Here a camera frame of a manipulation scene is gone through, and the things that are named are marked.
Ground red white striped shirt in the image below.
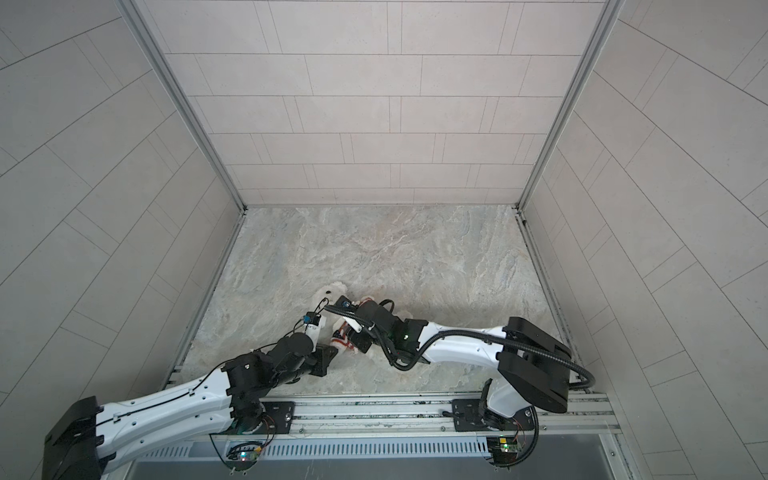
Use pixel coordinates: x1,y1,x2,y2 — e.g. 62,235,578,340
331,296,374,353

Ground white plush teddy bear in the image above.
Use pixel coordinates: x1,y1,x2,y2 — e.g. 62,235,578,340
308,280,415,358

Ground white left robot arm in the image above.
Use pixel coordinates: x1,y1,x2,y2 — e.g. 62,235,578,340
42,333,339,479

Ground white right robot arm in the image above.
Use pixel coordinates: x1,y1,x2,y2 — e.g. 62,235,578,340
335,297,572,430

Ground left green circuit board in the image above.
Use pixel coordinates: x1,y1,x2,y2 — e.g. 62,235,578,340
227,441,264,463

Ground green circuit board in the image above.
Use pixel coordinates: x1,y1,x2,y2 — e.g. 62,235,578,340
227,441,264,463
486,436,520,466

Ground right green circuit board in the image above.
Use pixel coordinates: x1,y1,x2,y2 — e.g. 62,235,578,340
486,436,520,466

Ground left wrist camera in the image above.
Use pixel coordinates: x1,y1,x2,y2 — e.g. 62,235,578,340
303,312,326,347

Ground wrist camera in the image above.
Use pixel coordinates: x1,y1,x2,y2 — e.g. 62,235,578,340
333,297,362,333
303,312,326,347

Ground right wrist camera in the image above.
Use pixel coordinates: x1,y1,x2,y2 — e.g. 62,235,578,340
333,297,362,333

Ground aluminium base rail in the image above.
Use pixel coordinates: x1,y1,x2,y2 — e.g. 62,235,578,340
119,392,622,463

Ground black corrugated cable conduit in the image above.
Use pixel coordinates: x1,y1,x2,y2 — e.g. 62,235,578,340
323,298,597,391

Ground thin black left cable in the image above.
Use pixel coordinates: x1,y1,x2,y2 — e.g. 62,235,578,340
95,296,330,433

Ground aluminium corner post left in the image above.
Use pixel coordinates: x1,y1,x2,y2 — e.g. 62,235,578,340
117,0,247,212

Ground aluminium corner post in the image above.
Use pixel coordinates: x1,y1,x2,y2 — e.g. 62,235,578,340
117,0,247,212
517,0,623,213

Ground aluminium corner post right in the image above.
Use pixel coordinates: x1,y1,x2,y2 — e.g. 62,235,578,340
517,0,623,213

